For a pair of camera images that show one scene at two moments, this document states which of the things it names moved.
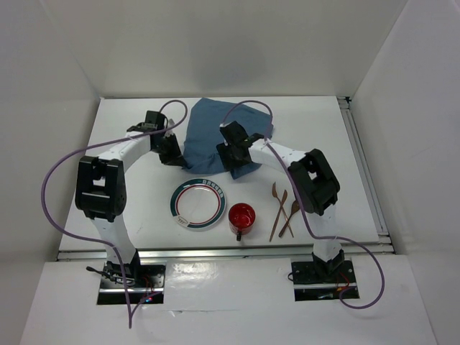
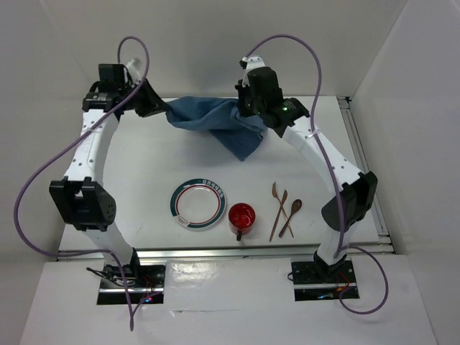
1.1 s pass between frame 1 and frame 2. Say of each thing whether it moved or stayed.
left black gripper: moved
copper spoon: stayed
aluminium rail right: stayed
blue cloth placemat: moved
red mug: stayed
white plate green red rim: stayed
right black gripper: moved
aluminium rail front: stayed
